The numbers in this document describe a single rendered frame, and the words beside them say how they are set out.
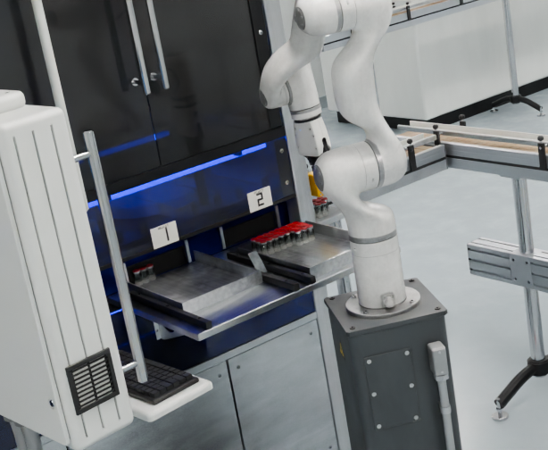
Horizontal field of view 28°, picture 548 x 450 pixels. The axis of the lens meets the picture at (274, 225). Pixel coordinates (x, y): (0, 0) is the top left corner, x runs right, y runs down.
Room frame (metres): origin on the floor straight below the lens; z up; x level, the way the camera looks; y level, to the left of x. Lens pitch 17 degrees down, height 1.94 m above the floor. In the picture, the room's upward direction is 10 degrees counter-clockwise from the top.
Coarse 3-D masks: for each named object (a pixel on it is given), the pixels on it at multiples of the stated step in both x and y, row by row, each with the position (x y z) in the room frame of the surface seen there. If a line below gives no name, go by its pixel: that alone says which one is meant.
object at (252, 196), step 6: (252, 192) 3.21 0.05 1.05; (258, 192) 3.22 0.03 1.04; (264, 192) 3.23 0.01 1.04; (252, 198) 3.21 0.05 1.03; (258, 198) 3.22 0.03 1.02; (264, 198) 3.23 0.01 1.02; (270, 198) 3.24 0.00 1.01; (252, 204) 3.20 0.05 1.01; (264, 204) 3.23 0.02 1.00; (270, 204) 3.24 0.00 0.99; (252, 210) 3.20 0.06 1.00
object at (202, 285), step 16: (208, 256) 3.10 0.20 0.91; (176, 272) 3.09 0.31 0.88; (192, 272) 3.07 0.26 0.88; (208, 272) 3.04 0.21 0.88; (224, 272) 3.02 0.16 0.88; (240, 272) 2.97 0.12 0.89; (256, 272) 2.88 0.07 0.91; (144, 288) 2.91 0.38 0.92; (160, 288) 2.98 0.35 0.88; (176, 288) 2.96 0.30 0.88; (192, 288) 2.93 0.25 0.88; (208, 288) 2.91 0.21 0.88; (224, 288) 2.82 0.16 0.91; (240, 288) 2.85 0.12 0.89; (176, 304) 2.77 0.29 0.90; (192, 304) 2.76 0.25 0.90; (208, 304) 2.79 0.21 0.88
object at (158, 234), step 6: (174, 222) 3.05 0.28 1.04; (156, 228) 3.02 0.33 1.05; (162, 228) 3.03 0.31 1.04; (168, 228) 3.04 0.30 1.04; (174, 228) 3.05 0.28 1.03; (156, 234) 3.02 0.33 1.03; (162, 234) 3.03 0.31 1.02; (174, 234) 3.05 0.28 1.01; (156, 240) 3.02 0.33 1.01; (162, 240) 3.03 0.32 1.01; (174, 240) 3.05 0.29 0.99; (156, 246) 3.01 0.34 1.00
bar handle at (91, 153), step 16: (80, 160) 2.35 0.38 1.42; (96, 160) 2.37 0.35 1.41; (96, 176) 2.37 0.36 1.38; (96, 192) 2.37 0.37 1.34; (112, 224) 2.37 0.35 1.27; (112, 240) 2.37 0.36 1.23; (112, 256) 2.37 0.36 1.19; (128, 288) 2.38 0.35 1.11; (128, 304) 2.37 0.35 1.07; (128, 320) 2.37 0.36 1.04; (128, 336) 2.38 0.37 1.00; (128, 368) 2.35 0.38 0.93; (144, 368) 2.37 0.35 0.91
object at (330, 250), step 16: (320, 224) 3.20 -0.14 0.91; (320, 240) 3.15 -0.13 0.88; (336, 240) 3.13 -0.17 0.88; (272, 256) 2.99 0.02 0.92; (288, 256) 3.06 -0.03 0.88; (304, 256) 3.03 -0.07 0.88; (320, 256) 3.01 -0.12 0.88; (336, 256) 2.90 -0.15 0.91; (304, 272) 2.86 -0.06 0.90; (320, 272) 2.86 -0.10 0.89
